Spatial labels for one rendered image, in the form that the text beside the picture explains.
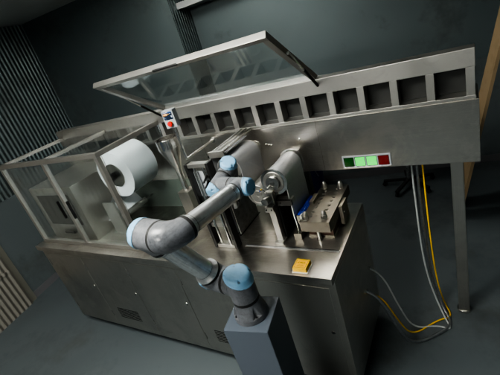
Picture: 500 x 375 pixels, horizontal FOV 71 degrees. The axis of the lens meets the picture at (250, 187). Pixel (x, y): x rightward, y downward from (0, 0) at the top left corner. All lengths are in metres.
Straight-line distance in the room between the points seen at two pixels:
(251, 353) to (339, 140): 1.14
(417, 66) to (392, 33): 2.27
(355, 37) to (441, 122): 2.34
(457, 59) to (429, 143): 0.39
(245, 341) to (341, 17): 3.28
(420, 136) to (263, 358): 1.24
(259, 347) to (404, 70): 1.37
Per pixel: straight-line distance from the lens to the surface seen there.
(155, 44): 4.22
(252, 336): 1.56
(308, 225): 1.83
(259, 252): 1.94
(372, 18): 4.03
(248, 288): 1.46
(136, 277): 2.62
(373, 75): 1.83
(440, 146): 1.91
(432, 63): 1.79
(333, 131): 1.95
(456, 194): 2.21
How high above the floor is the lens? 1.98
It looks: 24 degrees down
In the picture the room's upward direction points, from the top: 18 degrees counter-clockwise
